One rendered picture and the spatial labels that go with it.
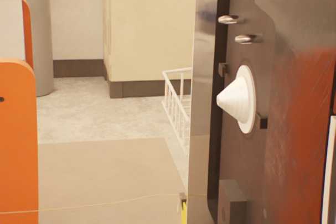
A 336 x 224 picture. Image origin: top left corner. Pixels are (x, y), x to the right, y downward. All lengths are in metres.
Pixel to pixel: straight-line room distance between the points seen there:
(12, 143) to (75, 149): 0.71
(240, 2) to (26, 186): 0.48
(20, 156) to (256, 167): 0.46
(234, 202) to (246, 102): 0.10
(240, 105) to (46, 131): 2.96
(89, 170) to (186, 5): 2.29
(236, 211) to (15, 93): 0.41
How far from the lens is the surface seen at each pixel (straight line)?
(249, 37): 0.66
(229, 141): 0.77
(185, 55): 3.94
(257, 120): 0.65
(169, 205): 1.54
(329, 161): 0.51
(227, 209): 0.74
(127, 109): 3.86
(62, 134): 3.59
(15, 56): 1.05
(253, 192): 0.71
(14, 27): 1.18
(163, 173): 1.65
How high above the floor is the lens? 1.46
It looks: 22 degrees down
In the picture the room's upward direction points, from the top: 2 degrees clockwise
